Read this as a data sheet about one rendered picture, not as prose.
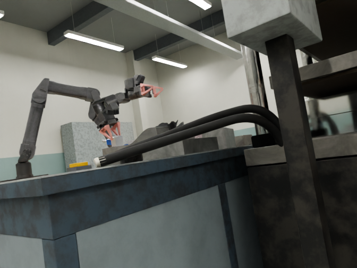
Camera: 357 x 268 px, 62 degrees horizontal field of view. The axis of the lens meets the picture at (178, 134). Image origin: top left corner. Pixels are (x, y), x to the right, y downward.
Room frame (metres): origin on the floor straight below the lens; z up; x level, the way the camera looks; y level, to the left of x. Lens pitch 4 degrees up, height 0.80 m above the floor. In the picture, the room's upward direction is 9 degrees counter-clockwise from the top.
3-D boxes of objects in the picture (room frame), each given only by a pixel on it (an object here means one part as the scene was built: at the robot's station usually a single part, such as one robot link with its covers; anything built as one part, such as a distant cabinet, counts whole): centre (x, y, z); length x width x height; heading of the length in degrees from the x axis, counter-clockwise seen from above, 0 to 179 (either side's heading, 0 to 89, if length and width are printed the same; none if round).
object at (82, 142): (7.30, 2.30, 0.98); 1.00 x 0.47 x 1.95; 144
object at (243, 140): (2.04, -0.38, 0.84); 0.20 x 0.15 x 0.07; 52
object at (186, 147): (1.39, 0.11, 0.87); 0.50 x 0.26 x 0.14; 52
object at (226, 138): (1.73, -0.05, 0.86); 0.50 x 0.26 x 0.11; 69
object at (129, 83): (1.77, 0.26, 1.24); 0.12 x 0.09 x 0.12; 60
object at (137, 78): (1.72, 0.18, 1.25); 0.07 x 0.06 x 0.11; 150
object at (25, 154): (1.34, 0.71, 0.90); 0.09 x 0.06 x 0.06; 26
